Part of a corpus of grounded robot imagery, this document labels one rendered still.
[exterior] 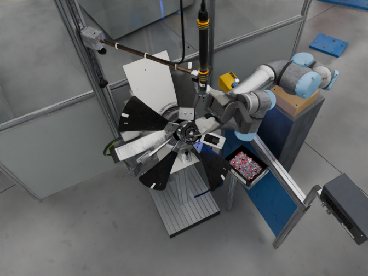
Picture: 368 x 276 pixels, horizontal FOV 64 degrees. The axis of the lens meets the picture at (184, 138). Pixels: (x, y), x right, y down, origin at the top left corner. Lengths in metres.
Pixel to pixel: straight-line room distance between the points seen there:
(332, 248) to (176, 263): 1.22
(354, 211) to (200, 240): 1.41
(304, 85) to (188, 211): 1.54
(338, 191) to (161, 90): 1.02
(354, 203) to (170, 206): 1.53
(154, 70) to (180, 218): 1.29
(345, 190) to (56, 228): 2.24
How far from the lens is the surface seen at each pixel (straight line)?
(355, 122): 3.42
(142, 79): 1.70
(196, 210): 2.54
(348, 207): 1.43
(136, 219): 2.64
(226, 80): 1.96
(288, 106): 1.89
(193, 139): 1.51
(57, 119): 2.21
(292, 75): 1.37
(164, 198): 2.59
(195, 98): 1.51
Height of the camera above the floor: 2.44
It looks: 55 degrees down
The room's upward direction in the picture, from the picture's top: 6 degrees counter-clockwise
